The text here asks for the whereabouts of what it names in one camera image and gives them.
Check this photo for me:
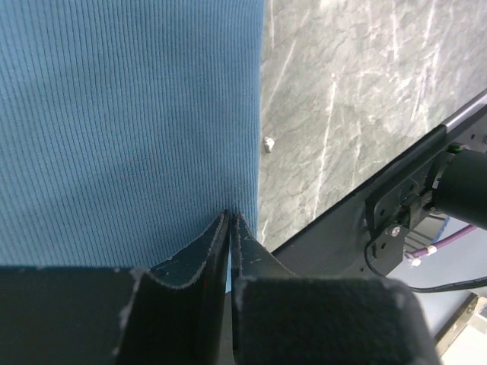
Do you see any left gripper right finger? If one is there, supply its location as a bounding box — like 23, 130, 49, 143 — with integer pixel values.
231, 215, 440, 364

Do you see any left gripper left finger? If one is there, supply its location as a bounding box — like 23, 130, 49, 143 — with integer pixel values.
1, 212, 230, 364

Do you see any blue tank top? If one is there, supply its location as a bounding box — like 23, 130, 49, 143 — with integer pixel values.
1, 1, 265, 268

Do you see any black base beam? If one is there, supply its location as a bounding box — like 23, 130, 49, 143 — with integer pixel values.
273, 125, 447, 278

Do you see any small white debris crumb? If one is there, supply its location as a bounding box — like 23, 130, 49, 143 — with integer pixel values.
263, 136, 275, 154

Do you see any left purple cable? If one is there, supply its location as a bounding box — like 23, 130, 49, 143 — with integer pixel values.
406, 224, 479, 267

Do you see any aluminium rail frame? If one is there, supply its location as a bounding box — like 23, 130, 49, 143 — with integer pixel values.
443, 90, 487, 133

